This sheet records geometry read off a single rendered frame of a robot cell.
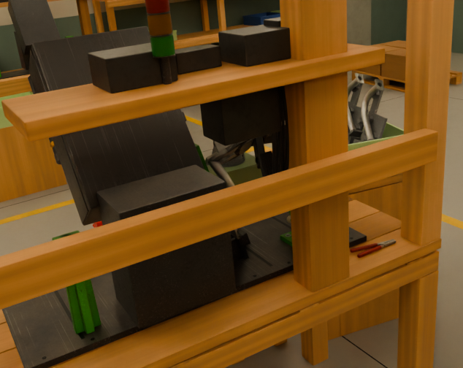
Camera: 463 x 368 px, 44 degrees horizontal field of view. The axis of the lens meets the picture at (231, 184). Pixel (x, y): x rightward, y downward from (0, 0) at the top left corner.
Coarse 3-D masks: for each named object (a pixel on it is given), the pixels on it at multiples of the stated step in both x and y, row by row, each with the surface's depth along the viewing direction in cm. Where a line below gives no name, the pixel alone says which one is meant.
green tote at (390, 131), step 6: (390, 126) 277; (396, 126) 274; (384, 132) 284; (390, 132) 278; (396, 132) 273; (402, 132) 268; (384, 138) 259; (390, 138) 259; (354, 144) 255; (360, 144) 256; (366, 144) 257; (348, 150) 256
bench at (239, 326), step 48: (384, 240) 188; (288, 288) 166; (336, 288) 167; (384, 288) 179; (432, 288) 192; (0, 336) 157; (144, 336) 151; (192, 336) 150; (240, 336) 155; (288, 336) 164; (432, 336) 200
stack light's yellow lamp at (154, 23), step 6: (150, 18) 120; (156, 18) 120; (162, 18) 120; (168, 18) 121; (150, 24) 121; (156, 24) 120; (162, 24) 120; (168, 24) 121; (150, 30) 121; (156, 30) 121; (162, 30) 121; (168, 30) 121; (150, 36) 122; (156, 36) 121; (162, 36) 121
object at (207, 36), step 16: (96, 0) 672; (112, 0) 648; (128, 0) 653; (144, 0) 663; (96, 16) 685; (112, 16) 652; (208, 16) 764; (224, 16) 729; (256, 16) 805; (272, 16) 771; (176, 32) 707; (208, 32) 752; (176, 48) 701
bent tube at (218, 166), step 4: (216, 152) 173; (208, 156) 172; (212, 156) 172; (208, 160) 173; (208, 164) 176; (212, 164) 173; (216, 164) 173; (220, 164) 173; (212, 168) 173; (216, 168) 172; (220, 168) 172; (216, 172) 172; (220, 172) 172; (224, 172) 172; (220, 176) 172; (224, 176) 172; (228, 176) 172; (224, 180) 171; (228, 180) 171; (228, 184) 171; (232, 184) 172
